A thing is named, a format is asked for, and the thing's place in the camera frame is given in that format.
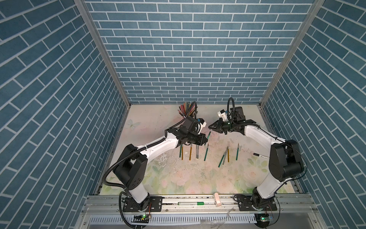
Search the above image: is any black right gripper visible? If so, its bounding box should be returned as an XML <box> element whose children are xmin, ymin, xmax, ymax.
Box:
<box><xmin>209</xmin><ymin>118</ymin><xmax>236</xmax><ymax>135</ymax></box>

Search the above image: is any green knife row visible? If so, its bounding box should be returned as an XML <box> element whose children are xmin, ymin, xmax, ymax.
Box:
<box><xmin>204</xmin><ymin>143</ymin><xmax>209</xmax><ymax>161</ymax></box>

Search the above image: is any yellow carving knife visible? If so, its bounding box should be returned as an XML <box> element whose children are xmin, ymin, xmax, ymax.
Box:
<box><xmin>227</xmin><ymin>146</ymin><xmax>230</xmax><ymax>163</ymax></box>

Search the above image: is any silver carving knife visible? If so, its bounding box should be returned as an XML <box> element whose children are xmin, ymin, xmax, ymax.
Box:
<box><xmin>222</xmin><ymin>149</ymin><xmax>228</xmax><ymax>165</ymax></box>

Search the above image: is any dark green carving knife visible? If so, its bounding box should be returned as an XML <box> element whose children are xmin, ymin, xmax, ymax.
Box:
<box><xmin>218</xmin><ymin>154</ymin><xmax>226</xmax><ymax>168</ymax></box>

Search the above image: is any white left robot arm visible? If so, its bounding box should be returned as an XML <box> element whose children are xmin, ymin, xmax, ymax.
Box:
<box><xmin>112</xmin><ymin>116</ymin><xmax>208</xmax><ymax>204</ymax></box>

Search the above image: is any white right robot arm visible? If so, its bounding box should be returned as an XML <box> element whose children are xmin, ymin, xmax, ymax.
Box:
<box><xmin>209</xmin><ymin>107</ymin><xmax>305</xmax><ymax>201</ymax></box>

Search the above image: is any pink cup of coloured pencils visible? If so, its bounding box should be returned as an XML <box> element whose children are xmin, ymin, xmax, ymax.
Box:
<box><xmin>178</xmin><ymin>101</ymin><xmax>197</xmax><ymax>119</ymax></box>

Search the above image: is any black marker pen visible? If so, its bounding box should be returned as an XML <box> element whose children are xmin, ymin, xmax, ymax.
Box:
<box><xmin>253</xmin><ymin>153</ymin><xmax>269</xmax><ymax>159</ymax></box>

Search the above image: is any green marker on rail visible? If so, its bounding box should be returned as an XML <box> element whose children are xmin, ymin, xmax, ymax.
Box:
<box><xmin>178</xmin><ymin>201</ymin><xmax>205</xmax><ymax>206</ymax></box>

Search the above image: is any beige eraser on rail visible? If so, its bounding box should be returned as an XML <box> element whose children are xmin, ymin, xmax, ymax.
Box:
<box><xmin>213</xmin><ymin>192</ymin><xmax>222</xmax><ymax>207</ymax></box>

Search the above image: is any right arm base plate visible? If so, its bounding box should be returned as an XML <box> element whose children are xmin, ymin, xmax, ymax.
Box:
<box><xmin>233</xmin><ymin>194</ymin><xmax>277</xmax><ymax>211</ymax></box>

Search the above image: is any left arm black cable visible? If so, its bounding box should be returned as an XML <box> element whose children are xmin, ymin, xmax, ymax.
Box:
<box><xmin>101</xmin><ymin>101</ymin><xmax>198</xmax><ymax>229</ymax></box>

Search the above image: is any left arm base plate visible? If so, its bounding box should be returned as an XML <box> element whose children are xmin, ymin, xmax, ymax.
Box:
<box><xmin>123</xmin><ymin>196</ymin><xmax>163</xmax><ymax>212</ymax></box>

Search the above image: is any aluminium front rail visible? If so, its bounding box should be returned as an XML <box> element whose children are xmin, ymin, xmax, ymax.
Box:
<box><xmin>76</xmin><ymin>193</ymin><xmax>326</xmax><ymax>229</ymax></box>

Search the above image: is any aluminium corner frame post right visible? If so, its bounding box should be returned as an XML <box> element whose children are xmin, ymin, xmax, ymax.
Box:
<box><xmin>259</xmin><ymin>0</ymin><xmax>325</xmax><ymax>109</ymax></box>

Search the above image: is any aluminium corner frame post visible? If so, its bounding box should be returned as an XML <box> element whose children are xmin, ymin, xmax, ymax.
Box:
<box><xmin>259</xmin><ymin>0</ymin><xmax>325</xmax><ymax>109</ymax></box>
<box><xmin>74</xmin><ymin>0</ymin><xmax>131</xmax><ymax>109</ymax></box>

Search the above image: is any aluminium corner frame post left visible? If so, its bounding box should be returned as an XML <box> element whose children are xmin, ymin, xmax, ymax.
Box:
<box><xmin>74</xmin><ymin>0</ymin><xmax>131</xmax><ymax>109</ymax></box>

